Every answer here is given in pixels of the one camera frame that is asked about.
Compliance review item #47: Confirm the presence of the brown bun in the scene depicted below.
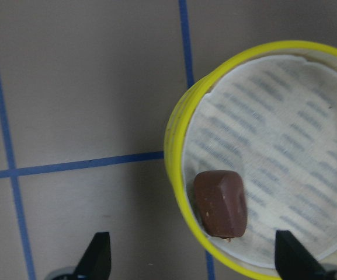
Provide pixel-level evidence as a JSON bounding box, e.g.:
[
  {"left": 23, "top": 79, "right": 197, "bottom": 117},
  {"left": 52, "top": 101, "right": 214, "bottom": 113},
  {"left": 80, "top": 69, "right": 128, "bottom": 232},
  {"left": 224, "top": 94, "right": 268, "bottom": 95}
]
[{"left": 193, "top": 170, "right": 248, "bottom": 239}]

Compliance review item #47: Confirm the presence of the side yellow bamboo steamer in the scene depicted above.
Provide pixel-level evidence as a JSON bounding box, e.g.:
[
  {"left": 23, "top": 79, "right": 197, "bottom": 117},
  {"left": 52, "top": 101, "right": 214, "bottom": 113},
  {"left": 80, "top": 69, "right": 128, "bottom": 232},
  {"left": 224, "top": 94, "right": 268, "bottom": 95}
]
[{"left": 164, "top": 41, "right": 337, "bottom": 279}]

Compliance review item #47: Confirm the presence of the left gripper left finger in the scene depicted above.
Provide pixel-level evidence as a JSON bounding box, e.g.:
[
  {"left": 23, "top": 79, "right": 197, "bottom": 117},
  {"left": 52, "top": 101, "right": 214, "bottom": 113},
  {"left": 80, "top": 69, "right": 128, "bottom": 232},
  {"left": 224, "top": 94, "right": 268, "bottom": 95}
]
[{"left": 73, "top": 232, "right": 110, "bottom": 279}]

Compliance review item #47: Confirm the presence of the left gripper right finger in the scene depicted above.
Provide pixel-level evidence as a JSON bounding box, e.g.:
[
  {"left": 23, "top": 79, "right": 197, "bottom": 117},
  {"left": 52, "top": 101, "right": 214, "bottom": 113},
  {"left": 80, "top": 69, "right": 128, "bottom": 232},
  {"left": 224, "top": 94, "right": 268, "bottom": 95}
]
[{"left": 275, "top": 230, "right": 326, "bottom": 279}]

